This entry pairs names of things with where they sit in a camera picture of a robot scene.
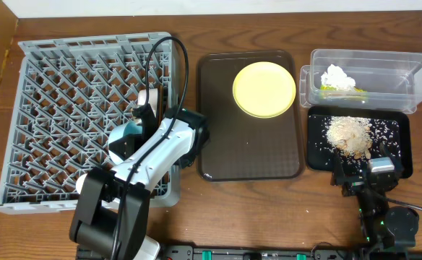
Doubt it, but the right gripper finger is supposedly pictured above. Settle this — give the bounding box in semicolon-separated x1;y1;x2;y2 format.
379;142;399;166
330;148;345;186

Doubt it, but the light blue bowl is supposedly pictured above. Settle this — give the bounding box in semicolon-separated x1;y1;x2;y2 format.
108;121;142;165

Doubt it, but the rice food scraps pile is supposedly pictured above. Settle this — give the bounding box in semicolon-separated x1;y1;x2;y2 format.
327;116;372;173

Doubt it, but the white paper cup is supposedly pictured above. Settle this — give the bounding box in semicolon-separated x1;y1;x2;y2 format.
75;173;87;194

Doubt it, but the white bowl with food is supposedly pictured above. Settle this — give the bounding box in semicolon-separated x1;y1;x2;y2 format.
137;88;158;116

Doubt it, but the grey plastic dish rack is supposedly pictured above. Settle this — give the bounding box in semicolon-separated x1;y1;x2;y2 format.
0;32;181;215

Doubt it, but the green orange snack wrapper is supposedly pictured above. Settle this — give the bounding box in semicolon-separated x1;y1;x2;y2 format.
320;84;366;99

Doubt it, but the white napkin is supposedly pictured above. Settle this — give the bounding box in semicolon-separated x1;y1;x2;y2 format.
321;64;356;89

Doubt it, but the yellow round plate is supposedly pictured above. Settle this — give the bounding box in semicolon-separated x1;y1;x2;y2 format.
232;61;296;118

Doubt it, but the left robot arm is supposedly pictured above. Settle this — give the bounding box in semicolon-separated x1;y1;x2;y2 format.
69;108;210;259

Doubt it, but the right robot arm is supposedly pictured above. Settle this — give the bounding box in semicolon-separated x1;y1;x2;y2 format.
330;144;419;259

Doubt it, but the black food waste tray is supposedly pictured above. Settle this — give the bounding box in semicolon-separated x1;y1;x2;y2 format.
307;106;413;178

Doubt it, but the clear plastic waste bin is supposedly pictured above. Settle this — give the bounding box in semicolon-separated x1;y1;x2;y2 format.
298;49;422;114

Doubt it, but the dark brown serving tray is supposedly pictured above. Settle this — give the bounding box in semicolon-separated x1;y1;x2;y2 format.
197;51;306;182

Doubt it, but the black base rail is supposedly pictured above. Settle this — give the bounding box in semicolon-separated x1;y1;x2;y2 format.
75;243;422;260

